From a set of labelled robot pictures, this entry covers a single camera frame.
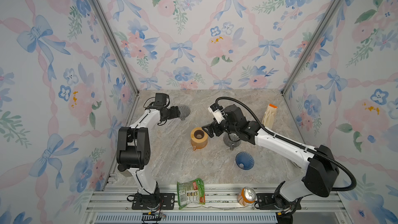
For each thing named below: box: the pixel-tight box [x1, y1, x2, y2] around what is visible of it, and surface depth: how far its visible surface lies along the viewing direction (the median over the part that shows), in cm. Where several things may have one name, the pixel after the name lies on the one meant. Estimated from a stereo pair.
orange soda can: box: [237, 186, 257, 207], surface depth 68 cm
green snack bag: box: [176, 177, 206, 210], surface depth 76 cm
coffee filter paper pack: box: [261, 103, 278, 130], surface depth 97 cm
